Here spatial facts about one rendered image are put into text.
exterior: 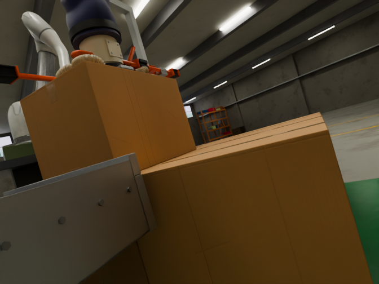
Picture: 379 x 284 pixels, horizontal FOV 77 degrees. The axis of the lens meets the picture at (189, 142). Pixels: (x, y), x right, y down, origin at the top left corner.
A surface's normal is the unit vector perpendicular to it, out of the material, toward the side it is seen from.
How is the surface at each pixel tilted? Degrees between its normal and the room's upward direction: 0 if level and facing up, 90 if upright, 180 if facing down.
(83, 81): 90
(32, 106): 90
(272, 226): 90
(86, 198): 90
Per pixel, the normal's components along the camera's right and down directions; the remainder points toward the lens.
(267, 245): -0.47, 0.14
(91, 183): 0.84, -0.25
